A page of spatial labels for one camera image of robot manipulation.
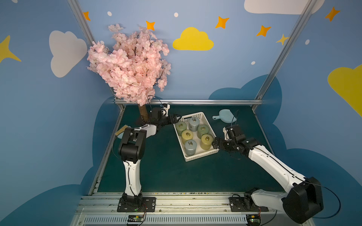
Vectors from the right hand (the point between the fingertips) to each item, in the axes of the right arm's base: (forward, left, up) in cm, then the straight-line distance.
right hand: (220, 142), depth 85 cm
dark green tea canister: (+12, +10, -4) cm, 16 cm away
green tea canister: (+14, +25, -4) cm, 30 cm away
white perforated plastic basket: (+11, +14, -12) cm, 22 cm away
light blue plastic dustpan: (+35, -11, -14) cm, 40 cm away
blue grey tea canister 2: (-1, +18, -5) cm, 18 cm away
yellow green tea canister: (+7, +21, -4) cm, 22 cm away
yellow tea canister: (+3, +8, -5) cm, 10 cm away
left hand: (+22, +28, -1) cm, 35 cm away
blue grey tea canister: (+18, +16, -6) cm, 25 cm away
